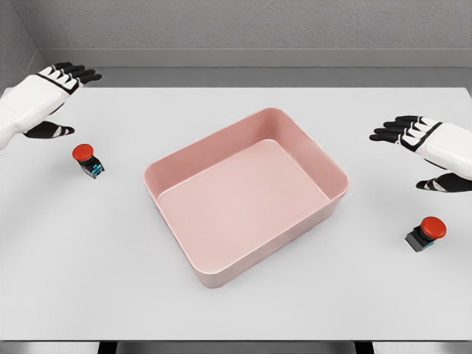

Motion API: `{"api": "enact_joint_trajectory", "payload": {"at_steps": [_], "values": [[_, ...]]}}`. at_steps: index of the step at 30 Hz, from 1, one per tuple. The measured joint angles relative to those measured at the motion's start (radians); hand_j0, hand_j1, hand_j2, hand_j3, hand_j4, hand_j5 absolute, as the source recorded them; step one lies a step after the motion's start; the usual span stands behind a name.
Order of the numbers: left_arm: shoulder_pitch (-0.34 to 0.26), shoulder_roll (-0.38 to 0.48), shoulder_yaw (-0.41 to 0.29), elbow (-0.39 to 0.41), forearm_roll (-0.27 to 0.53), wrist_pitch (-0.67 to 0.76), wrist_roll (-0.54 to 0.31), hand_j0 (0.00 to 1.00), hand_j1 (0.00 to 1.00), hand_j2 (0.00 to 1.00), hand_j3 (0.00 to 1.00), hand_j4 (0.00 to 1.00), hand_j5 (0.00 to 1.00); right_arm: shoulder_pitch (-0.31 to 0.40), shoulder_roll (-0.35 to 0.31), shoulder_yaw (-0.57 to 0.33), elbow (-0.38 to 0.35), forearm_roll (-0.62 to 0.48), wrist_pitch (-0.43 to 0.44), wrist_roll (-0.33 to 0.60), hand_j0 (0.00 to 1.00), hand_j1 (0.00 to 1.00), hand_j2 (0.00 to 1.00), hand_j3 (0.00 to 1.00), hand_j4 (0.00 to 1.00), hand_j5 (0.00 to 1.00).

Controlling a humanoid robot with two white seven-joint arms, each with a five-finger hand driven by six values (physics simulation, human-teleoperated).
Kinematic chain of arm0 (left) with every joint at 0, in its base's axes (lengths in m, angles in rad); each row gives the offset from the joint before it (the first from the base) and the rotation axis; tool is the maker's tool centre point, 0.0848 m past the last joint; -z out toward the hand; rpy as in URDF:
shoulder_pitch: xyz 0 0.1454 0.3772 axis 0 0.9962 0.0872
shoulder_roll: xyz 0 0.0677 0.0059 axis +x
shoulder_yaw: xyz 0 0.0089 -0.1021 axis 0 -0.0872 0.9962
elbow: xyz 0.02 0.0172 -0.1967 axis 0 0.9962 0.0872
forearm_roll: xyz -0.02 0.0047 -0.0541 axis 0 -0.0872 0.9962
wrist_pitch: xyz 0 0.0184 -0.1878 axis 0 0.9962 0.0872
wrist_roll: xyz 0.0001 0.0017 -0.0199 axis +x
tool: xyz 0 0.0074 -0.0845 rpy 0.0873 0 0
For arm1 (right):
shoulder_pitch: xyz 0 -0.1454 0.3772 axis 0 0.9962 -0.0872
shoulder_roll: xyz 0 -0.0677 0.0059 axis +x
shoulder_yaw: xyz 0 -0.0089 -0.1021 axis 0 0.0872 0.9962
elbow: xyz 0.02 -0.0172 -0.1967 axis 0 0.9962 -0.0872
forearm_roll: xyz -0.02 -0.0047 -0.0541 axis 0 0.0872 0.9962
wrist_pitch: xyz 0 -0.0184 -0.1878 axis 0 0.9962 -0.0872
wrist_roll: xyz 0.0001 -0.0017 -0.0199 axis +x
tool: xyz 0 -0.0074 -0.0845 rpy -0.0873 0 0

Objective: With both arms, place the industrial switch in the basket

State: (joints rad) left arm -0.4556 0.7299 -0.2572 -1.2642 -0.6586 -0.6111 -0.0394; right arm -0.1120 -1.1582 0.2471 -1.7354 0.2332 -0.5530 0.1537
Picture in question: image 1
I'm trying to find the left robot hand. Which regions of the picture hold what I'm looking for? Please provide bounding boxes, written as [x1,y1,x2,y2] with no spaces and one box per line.
[0,62,103,140]

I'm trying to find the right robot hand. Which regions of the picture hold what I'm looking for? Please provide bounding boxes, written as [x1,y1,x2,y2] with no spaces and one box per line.
[369,115,472,193]

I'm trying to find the red button industrial switch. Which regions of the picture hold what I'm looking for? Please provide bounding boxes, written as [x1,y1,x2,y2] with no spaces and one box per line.
[404,216,448,254]
[71,143,105,181]

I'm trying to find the pink rectangular basket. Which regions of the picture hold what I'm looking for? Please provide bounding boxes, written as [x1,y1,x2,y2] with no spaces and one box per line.
[142,107,350,289]

